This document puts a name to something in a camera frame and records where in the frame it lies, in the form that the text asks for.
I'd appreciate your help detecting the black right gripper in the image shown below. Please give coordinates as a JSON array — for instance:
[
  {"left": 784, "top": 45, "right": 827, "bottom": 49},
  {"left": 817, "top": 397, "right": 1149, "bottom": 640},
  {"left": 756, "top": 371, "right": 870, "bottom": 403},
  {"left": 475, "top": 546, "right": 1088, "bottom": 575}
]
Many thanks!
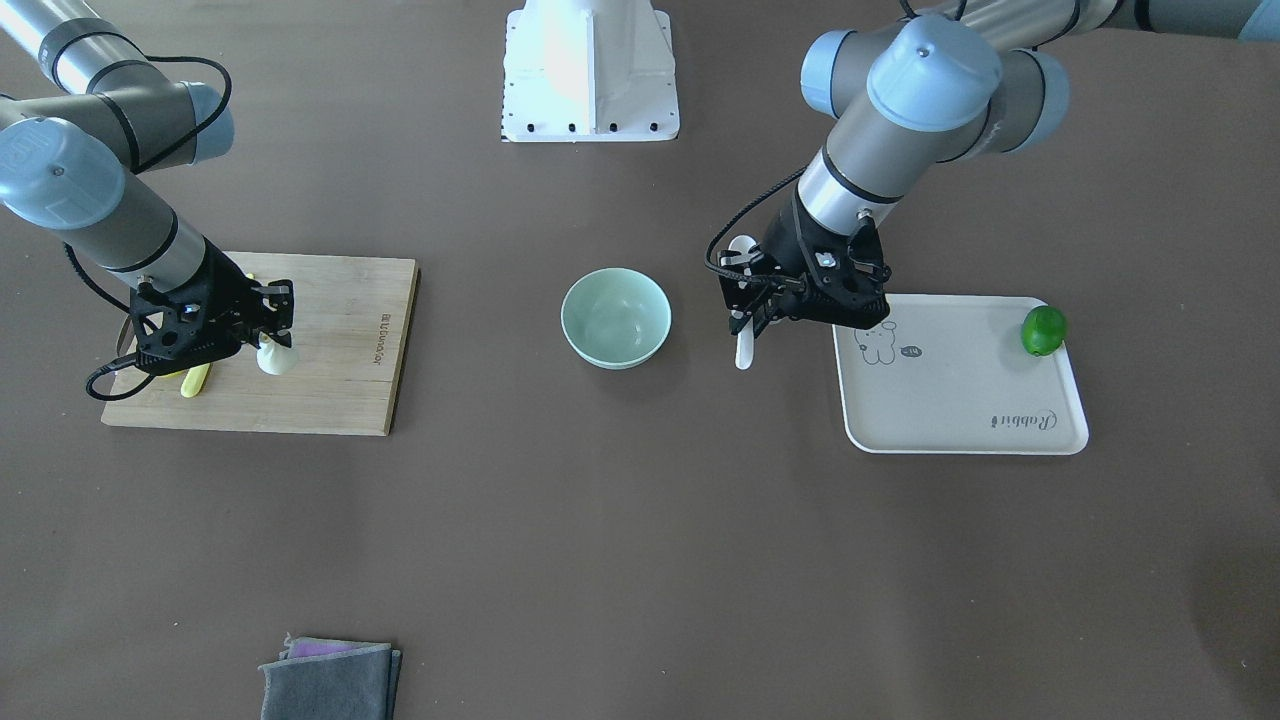
[{"left": 131, "top": 242, "right": 294, "bottom": 375}]

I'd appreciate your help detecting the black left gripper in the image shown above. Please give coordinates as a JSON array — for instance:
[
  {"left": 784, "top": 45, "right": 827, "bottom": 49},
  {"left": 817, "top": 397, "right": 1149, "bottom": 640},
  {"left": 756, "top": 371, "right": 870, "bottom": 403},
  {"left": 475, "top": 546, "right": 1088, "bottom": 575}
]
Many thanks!
[{"left": 716, "top": 195, "right": 891, "bottom": 338}]

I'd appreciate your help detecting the white steamed bun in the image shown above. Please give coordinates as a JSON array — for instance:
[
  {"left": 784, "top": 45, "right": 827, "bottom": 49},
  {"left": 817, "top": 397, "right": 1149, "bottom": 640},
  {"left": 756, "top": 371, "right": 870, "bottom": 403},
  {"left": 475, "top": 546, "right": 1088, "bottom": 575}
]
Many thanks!
[{"left": 255, "top": 346, "right": 300, "bottom": 375}]

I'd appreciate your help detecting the white ceramic spoon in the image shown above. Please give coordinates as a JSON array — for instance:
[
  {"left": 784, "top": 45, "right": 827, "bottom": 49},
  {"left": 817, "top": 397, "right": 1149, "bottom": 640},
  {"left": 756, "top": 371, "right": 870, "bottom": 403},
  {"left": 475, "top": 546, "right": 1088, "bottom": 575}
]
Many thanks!
[{"left": 730, "top": 234, "right": 756, "bottom": 372}]

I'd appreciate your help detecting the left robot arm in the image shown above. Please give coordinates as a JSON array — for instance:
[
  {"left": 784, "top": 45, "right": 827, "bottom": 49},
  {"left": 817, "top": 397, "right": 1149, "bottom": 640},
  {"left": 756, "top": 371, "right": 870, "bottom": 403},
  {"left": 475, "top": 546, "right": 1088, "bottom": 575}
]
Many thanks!
[{"left": 705, "top": 1, "right": 1277, "bottom": 342}]

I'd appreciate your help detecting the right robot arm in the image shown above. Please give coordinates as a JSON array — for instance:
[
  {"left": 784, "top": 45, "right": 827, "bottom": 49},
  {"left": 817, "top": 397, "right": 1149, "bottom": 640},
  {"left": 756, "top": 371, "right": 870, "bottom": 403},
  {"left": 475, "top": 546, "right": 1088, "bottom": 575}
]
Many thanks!
[{"left": 1, "top": 1, "right": 298, "bottom": 375}]

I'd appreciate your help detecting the light green bowl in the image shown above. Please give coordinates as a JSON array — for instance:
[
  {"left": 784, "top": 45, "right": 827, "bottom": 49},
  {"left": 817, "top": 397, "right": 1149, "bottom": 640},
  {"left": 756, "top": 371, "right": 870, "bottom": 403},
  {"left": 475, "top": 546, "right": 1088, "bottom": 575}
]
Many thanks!
[{"left": 559, "top": 266, "right": 673, "bottom": 370}]

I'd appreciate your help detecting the bamboo cutting board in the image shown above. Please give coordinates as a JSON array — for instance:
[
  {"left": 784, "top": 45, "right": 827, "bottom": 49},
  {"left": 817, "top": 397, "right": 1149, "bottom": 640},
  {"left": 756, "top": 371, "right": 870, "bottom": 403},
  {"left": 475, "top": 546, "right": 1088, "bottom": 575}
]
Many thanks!
[{"left": 101, "top": 252, "right": 420, "bottom": 436}]

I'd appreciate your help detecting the yellow plastic knife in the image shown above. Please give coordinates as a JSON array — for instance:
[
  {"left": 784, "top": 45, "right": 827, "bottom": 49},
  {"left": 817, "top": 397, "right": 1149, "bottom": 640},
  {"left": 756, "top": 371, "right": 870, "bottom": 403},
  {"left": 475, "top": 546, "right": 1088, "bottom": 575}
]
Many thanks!
[{"left": 180, "top": 272, "right": 257, "bottom": 398}]

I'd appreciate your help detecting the cream rabbit tray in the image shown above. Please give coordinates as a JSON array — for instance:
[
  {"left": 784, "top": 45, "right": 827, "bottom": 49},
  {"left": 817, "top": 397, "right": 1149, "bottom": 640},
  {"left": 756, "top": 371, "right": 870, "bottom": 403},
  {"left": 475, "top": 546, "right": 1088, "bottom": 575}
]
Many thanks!
[{"left": 832, "top": 293, "right": 1091, "bottom": 455}]

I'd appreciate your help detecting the green lime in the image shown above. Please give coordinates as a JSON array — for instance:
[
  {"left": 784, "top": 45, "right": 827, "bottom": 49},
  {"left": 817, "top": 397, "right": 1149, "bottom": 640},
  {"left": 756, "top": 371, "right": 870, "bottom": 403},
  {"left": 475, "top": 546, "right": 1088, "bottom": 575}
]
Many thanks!
[{"left": 1020, "top": 305, "right": 1068, "bottom": 357}]

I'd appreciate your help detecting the grey folded cloth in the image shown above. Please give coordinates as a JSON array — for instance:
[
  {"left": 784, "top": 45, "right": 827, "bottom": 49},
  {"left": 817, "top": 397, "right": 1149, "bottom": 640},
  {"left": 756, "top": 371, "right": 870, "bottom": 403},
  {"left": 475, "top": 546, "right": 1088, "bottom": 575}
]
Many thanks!
[{"left": 259, "top": 635, "right": 402, "bottom": 719}]

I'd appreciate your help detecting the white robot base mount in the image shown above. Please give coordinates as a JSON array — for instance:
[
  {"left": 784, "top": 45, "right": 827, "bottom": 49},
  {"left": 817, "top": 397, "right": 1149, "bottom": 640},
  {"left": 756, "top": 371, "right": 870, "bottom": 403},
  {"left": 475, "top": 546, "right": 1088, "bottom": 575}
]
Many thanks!
[{"left": 500, "top": 1, "right": 681, "bottom": 143}]

